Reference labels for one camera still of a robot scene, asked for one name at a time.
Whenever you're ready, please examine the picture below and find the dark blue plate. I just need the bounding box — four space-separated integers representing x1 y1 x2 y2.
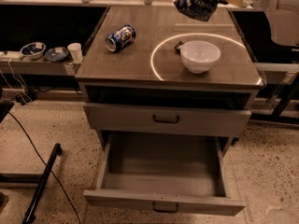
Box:
45 47 69 62

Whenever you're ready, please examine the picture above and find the blue soda can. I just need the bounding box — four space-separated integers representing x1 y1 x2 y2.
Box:
105 24 136 52

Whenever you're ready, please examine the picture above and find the white bowl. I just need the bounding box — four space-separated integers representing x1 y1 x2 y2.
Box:
180 40 221 74

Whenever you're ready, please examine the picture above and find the blue chip bag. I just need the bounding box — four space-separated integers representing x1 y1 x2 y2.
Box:
173 0 220 21

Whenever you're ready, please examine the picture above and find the open middle drawer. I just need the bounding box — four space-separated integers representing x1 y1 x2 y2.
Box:
83 133 245 216

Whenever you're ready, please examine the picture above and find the white power strip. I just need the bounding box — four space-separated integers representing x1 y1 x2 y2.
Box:
0 51 22 60

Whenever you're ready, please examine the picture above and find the grey side shelf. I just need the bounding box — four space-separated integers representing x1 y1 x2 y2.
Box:
0 59 80 77

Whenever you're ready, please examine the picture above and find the grey drawer cabinet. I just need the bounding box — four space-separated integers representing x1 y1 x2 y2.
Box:
74 5 263 147

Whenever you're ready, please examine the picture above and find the black floor cable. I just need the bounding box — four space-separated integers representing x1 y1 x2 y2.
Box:
7 110 81 224

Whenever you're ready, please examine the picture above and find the blue patterned bowl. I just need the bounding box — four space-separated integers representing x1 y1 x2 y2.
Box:
21 42 46 60

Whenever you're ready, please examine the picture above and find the closed top drawer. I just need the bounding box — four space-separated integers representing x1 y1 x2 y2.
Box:
84 103 251 137

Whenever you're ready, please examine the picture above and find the black metal stand leg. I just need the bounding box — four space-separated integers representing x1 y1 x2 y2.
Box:
22 144 62 224

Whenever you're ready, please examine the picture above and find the white paper cup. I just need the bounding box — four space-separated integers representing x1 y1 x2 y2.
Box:
67 43 83 63

